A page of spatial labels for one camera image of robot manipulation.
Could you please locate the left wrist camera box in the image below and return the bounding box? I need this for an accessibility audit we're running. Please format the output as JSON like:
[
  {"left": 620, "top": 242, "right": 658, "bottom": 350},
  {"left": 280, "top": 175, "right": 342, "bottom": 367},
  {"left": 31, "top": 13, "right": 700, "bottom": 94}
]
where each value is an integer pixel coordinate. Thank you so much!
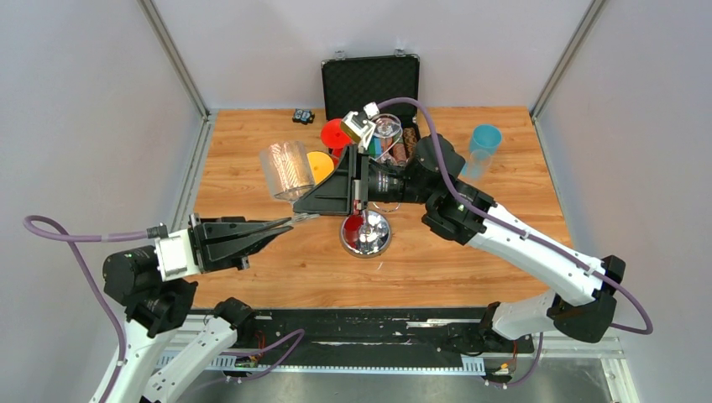
[{"left": 154, "top": 228, "right": 201, "bottom": 282}]

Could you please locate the yellow plastic wine glass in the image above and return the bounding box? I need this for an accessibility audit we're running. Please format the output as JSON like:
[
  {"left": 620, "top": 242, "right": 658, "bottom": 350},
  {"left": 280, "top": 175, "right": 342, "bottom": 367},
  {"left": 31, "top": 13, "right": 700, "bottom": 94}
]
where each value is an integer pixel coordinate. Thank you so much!
[{"left": 307, "top": 151, "right": 334, "bottom": 185}]

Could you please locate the chrome wine glass rack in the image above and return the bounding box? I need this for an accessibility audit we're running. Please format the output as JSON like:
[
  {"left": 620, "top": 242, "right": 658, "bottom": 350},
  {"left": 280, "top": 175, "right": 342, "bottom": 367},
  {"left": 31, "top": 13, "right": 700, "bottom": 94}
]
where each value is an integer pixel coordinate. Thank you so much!
[{"left": 333, "top": 111, "right": 403, "bottom": 259}]

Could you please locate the red plastic wine glass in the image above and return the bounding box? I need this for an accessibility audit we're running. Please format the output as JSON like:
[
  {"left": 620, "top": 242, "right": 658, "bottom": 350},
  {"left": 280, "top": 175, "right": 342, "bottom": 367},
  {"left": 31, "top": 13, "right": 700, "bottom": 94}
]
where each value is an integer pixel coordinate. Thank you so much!
[{"left": 320, "top": 118, "right": 353, "bottom": 165}]

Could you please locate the black poker chip case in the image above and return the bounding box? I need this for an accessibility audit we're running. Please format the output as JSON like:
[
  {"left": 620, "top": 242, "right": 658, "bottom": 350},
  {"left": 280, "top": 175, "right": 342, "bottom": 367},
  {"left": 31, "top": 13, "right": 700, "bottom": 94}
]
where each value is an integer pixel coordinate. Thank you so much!
[{"left": 322, "top": 53, "right": 421, "bottom": 165}]

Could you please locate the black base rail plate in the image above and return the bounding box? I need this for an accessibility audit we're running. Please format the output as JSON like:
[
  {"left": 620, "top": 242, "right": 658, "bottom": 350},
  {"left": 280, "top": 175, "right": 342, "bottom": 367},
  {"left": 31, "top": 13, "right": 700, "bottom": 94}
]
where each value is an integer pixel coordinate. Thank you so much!
[{"left": 232, "top": 306, "right": 536, "bottom": 369}]

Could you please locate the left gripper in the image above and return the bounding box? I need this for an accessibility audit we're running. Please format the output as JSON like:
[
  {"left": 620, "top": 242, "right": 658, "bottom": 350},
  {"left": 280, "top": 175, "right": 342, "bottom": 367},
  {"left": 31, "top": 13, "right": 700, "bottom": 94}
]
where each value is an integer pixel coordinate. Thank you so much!
[{"left": 184, "top": 209, "right": 296, "bottom": 272}]

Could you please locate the clear champagne flute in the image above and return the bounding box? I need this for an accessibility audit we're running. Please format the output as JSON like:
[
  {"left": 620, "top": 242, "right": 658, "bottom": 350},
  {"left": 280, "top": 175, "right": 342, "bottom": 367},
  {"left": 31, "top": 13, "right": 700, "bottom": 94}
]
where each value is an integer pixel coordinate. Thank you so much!
[{"left": 460, "top": 149, "right": 493, "bottom": 180}]

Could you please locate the clear wide ribbed glass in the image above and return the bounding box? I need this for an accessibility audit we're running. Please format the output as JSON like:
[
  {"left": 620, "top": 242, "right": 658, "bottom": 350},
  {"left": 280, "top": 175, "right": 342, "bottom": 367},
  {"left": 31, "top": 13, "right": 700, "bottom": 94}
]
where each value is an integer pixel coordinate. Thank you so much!
[{"left": 259, "top": 141, "right": 316, "bottom": 205}]

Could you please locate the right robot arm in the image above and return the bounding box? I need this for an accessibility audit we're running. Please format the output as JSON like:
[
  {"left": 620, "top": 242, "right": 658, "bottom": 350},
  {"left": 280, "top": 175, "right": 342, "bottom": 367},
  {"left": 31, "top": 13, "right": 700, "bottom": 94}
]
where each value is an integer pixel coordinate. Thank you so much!
[{"left": 293, "top": 136, "right": 626, "bottom": 351}]

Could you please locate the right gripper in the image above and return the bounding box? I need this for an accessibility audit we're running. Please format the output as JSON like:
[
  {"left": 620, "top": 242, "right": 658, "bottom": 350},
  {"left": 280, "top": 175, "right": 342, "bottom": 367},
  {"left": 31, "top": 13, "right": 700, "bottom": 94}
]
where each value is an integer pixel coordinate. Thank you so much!
[{"left": 291, "top": 146, "right": 432, "bottom": 218}]

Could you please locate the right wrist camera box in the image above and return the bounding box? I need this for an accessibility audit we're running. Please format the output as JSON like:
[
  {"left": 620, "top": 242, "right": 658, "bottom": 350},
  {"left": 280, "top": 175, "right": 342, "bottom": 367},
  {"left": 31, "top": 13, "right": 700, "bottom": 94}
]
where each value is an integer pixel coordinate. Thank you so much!
[{"left": 340, "top": 102, "right": 380, "bottom": 150}]

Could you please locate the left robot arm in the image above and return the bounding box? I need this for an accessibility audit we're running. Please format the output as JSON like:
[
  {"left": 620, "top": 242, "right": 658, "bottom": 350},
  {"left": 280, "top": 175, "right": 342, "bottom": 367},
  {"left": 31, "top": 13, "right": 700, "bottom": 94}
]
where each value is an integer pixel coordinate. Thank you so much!
[{"left": 92, "top": 214, "right": 293, "bottom": 402}]

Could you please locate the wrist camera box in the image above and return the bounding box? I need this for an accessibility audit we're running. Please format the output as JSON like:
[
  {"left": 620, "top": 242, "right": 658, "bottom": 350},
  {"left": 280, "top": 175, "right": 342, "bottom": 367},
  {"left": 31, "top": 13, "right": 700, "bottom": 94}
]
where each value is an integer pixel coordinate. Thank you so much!
[
  {"left": 154, "top": 228, "right": 201, "bottom": 282},
  {"left": 340, "top": 102, "right": 380, "bottom": 150}
]

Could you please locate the clear glass at rack back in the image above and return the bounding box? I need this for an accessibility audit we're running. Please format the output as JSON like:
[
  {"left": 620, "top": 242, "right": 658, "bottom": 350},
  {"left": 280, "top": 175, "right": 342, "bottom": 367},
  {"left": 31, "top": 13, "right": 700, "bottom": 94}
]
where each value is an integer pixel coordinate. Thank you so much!
[{"left": 369, "top": 113, "right": 402, "bottom": 160}]

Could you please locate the small black blue toy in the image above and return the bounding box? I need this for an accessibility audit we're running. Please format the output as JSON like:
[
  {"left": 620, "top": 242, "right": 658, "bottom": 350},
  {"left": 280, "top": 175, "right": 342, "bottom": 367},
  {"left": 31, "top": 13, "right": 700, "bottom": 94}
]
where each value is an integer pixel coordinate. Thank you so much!
[{"left": 292, "top": 109, "right": 315, "bottom": 125}]

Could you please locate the blue plastic wine glass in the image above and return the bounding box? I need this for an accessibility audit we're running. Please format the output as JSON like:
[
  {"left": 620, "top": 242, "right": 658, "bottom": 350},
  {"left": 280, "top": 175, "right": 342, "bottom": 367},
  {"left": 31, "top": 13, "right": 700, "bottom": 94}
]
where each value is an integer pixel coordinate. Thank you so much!
[{"left": 469, "top": 124, "right": 503, "bottom": 163}]

